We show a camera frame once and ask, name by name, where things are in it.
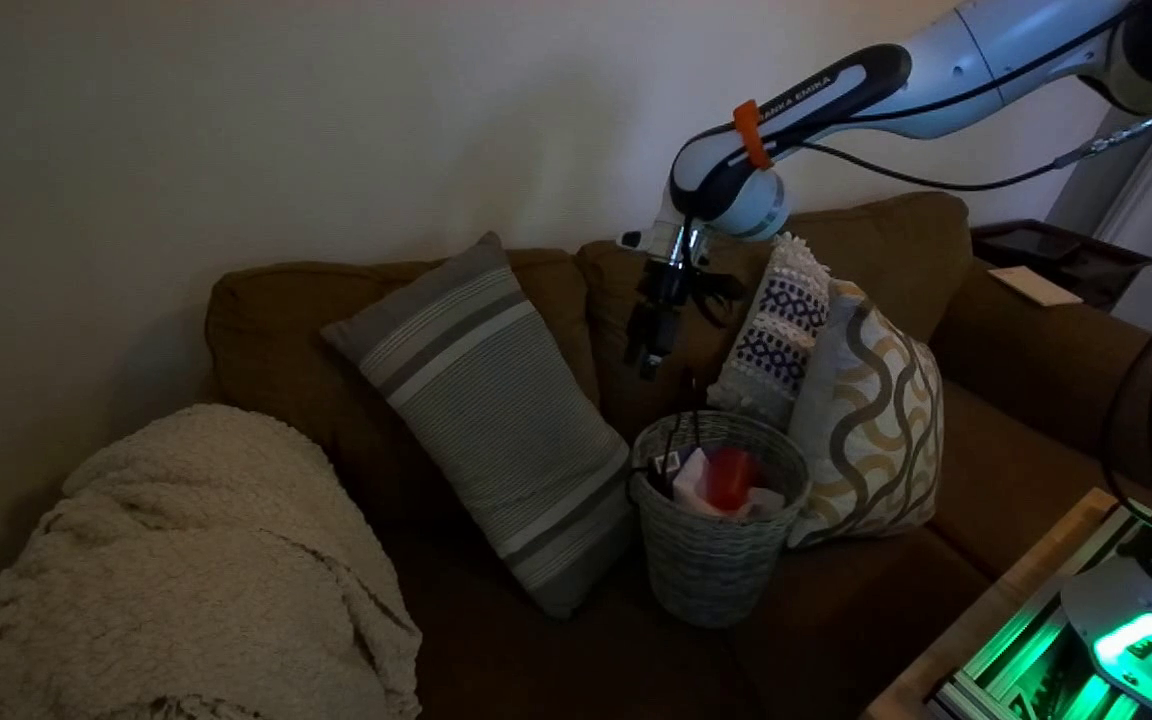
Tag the red item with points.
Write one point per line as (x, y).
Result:
(732, 478)

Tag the blue white fringed pillow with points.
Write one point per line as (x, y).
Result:
(779, 335)

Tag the red white blue cloth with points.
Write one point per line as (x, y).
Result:
(690, 480)

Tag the green lit electronics box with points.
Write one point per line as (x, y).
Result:
(1017, 653)

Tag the dark side table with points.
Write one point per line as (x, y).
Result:
(1069, 254)

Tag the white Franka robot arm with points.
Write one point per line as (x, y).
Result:
(976, 52)

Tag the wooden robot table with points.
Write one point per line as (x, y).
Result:
(991, 602)

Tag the white sheet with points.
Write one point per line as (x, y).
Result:
(1038, 283)

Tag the grey striped pillow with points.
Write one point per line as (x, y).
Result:
(496, 413)

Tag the cream knitted blanket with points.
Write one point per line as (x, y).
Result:
(188, 573)

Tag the grey woven basket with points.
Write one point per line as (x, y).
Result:
(717, 563)

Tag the brown sofa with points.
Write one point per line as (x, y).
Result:
(1002, 453)

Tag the wave pattern pillow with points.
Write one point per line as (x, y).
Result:
(877, 425)

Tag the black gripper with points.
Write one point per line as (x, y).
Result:
(669, 283)

